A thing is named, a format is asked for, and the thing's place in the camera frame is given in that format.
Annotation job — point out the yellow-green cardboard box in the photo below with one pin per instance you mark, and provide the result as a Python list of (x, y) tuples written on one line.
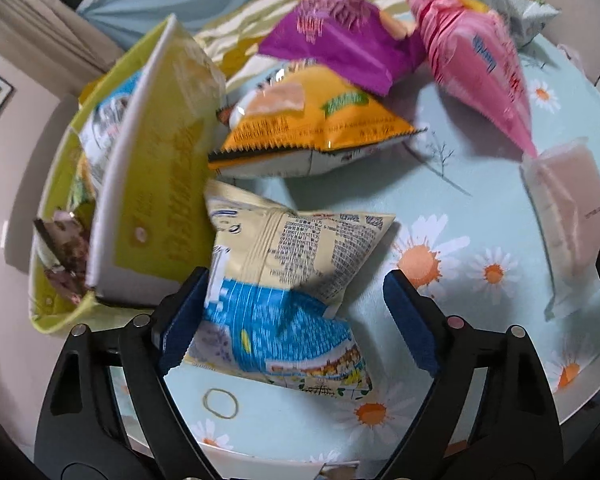
[(155, 185)]

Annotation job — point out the beige curtain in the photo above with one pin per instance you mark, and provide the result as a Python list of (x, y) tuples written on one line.
[(40, 25)]

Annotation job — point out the purple snack bag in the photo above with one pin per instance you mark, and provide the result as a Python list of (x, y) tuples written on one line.
[(340, 40)]

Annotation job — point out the orange-yellow snack bag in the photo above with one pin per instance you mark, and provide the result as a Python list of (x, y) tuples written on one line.
[(305, 125)]

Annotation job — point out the white and blue snack bag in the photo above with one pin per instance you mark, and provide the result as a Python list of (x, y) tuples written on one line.
[(107, 120)]

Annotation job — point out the pale pink snack packet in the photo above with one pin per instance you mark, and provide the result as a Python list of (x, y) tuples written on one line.
[(570, 210)]

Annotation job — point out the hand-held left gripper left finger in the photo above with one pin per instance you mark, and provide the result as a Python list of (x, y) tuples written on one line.
[(180, 325)]

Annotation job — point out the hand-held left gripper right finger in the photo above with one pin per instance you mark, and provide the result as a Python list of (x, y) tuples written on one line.
[(415, 325)]

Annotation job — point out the striped floral blanket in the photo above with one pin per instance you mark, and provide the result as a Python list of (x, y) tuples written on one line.
[(240, 27)]

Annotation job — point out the mauve snack bag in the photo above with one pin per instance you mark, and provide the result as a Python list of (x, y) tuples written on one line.
[(65, 250)]

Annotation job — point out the pink snack bag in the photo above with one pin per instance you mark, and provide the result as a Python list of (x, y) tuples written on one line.
[(480, 70)]

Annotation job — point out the grey chip bag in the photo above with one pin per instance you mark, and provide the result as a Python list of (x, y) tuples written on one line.
[(520, 10)]

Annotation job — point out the blue and cream snack bag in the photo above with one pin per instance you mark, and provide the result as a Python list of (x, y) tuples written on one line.
[(280, 260)]

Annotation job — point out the yellow rubber band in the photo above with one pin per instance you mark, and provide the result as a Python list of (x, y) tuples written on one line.
[(204, 401)]

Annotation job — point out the green-yellow cartoon snack bag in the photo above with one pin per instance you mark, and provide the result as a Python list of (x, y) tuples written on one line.
[(82, 192)]

